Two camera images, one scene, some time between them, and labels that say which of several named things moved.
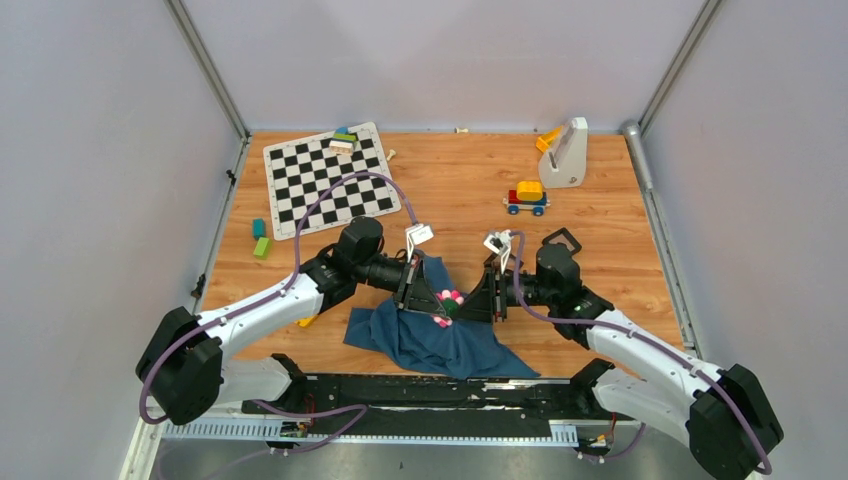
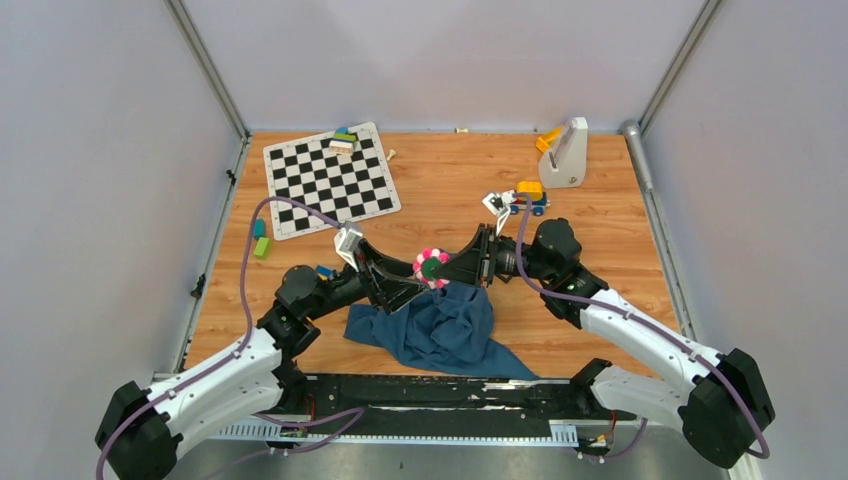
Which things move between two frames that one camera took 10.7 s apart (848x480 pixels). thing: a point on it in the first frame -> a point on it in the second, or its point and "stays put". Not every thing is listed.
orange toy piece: [546, 140] stays put
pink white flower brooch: [451, 300] -> [425, 261]
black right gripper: [482, 303] -> [465, 265]
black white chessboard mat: [298, 171] stays put
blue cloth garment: [463, 348] stays put
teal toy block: [259, 228] stays put
